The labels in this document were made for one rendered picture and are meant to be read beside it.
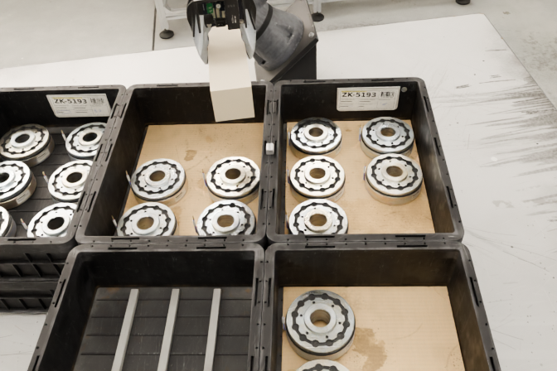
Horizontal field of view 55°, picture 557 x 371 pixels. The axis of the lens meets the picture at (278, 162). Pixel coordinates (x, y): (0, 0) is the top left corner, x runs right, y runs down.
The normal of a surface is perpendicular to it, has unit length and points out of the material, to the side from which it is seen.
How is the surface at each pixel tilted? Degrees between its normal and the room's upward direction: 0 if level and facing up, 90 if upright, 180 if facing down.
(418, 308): 0
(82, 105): 90
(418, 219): 0
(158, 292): 0
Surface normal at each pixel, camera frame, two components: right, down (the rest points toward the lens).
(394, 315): -0.05, -0.69
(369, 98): -0.03, 0.72
